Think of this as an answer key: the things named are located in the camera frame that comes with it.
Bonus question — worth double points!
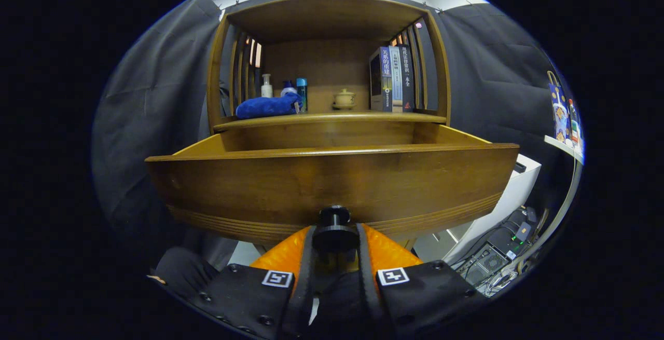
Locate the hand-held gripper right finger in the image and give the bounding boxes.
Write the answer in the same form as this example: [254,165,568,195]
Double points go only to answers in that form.
[357,223,486,338]

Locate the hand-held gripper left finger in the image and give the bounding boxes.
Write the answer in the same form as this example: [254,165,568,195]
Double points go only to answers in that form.
[197,224,317,340]

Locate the brown wooden drawer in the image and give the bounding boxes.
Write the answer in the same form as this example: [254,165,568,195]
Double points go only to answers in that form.
[144,122,520,253]

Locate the wooden countertop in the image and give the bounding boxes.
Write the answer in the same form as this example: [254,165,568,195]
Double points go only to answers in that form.
[214,107,448,132]

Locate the brown wooden cabinet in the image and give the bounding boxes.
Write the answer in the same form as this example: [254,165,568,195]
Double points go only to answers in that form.
[206,0,452,133]

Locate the black computer tower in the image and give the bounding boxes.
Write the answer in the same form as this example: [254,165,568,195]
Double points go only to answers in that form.
[464,208,540,291]

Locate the white box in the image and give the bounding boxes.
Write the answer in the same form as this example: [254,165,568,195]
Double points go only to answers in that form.
[415,154,542,265]

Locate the blue folded towel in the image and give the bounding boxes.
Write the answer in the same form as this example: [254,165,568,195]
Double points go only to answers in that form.
[236,92,303,119]

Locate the beige lidded teacup with saucer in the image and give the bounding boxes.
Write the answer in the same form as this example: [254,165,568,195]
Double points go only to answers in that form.
[333,88,356,111]

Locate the book with blue spine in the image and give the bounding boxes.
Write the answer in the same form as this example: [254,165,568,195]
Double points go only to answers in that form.
[369,46,393,112]

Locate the book with pale spine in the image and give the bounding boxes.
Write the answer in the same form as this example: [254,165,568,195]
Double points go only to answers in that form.
[389,45,404,113]

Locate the book with black spine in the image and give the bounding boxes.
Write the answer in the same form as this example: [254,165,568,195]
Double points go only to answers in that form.
[397,44,416,113]

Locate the white side table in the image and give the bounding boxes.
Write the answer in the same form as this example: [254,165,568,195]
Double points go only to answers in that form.
[493,135,585,289]

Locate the blue dotted gift bag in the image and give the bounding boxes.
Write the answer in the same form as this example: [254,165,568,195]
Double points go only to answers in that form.
[547,71,571,142]

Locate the red capped water bottle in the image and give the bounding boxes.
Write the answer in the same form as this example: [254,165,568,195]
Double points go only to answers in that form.
[568,99,580,146]

